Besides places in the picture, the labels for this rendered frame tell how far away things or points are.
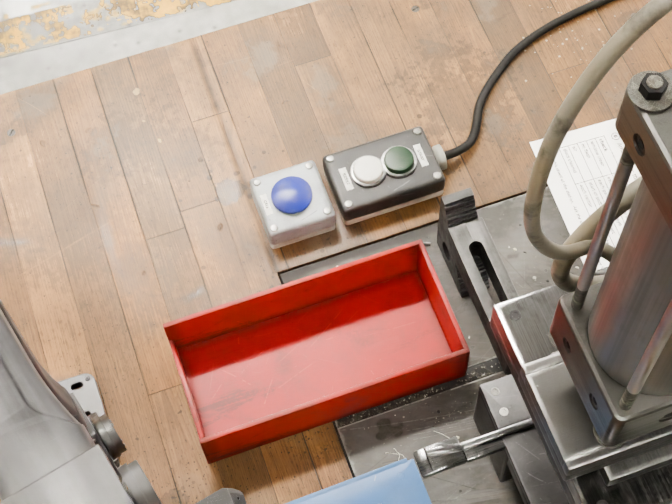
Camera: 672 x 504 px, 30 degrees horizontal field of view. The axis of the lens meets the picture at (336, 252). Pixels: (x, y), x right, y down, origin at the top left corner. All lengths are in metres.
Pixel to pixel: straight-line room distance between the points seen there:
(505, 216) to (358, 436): 0.27
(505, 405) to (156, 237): 0.39
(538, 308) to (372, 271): 0.27
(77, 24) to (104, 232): 1.33
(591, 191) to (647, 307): 0.59
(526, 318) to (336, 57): 0.50
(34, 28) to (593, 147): 1.51
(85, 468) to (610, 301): 0.33
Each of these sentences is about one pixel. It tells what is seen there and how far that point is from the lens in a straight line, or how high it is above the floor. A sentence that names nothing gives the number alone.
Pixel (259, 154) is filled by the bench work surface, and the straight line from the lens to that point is 1.28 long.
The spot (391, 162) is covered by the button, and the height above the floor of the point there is 0.94.
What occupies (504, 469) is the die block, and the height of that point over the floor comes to 0.94.
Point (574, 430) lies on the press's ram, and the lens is 0.87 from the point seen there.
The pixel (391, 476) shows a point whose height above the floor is 0.99.
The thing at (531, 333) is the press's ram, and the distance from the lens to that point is 0.93.
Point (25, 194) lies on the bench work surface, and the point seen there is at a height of 0.90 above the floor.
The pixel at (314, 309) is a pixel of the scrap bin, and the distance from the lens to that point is 1.19.
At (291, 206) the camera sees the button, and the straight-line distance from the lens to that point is 1.21.
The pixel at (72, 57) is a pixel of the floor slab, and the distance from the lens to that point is 2.52.
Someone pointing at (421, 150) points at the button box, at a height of 0.93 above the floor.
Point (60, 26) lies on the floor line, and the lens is 2.57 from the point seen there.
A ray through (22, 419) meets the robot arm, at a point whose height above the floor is 1.28.
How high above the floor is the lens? 1.99
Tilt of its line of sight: 63 degrees down
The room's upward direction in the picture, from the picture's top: 3 degrees counter-clockwise
